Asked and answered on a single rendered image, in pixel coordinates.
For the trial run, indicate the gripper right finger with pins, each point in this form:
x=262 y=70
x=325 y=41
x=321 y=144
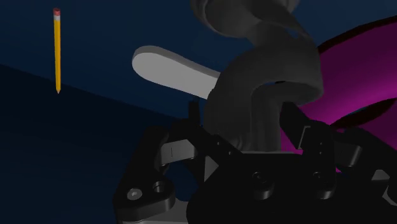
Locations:
x=319 y=149

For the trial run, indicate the yellow pencil with red eraser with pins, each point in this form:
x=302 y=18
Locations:
x=57 y=52

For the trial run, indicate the light grey flat paddle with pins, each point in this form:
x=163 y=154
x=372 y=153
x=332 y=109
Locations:
x=173 y=73

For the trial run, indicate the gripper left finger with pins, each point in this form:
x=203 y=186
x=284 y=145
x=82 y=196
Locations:
x=145 y=173

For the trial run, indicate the magenta bowl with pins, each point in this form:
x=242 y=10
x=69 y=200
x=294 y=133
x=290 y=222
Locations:
x=356 y=77

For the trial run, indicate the dark grey twisted figure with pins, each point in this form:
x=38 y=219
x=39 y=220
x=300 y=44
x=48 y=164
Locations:
x=273 y=62

